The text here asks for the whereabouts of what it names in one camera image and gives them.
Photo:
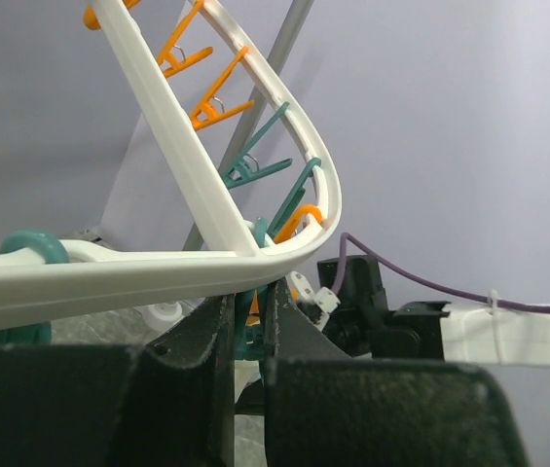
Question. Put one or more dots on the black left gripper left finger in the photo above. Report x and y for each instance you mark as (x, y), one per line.
(166, 403)

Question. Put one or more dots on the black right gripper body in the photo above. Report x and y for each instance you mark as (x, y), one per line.
(363, 305)

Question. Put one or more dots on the white drying rack stand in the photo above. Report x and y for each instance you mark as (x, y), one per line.
(141, 191)

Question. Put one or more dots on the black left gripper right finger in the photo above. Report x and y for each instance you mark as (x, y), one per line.
(324, 408)

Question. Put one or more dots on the white oval clip hanger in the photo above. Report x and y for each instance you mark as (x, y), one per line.
(97, 279)

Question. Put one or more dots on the orange clothes peg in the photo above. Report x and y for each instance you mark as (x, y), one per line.
(210, 109)
(289, 228)
(172, 58)

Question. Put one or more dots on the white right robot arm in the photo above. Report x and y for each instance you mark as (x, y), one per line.
(446, 331)

